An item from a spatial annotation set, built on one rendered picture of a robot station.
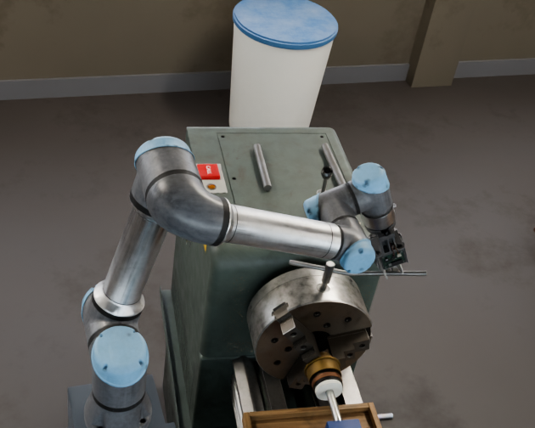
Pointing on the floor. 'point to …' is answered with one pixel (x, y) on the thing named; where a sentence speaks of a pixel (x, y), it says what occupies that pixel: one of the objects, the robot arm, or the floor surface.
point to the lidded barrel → (278, 61)
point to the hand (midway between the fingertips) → (390, 268)
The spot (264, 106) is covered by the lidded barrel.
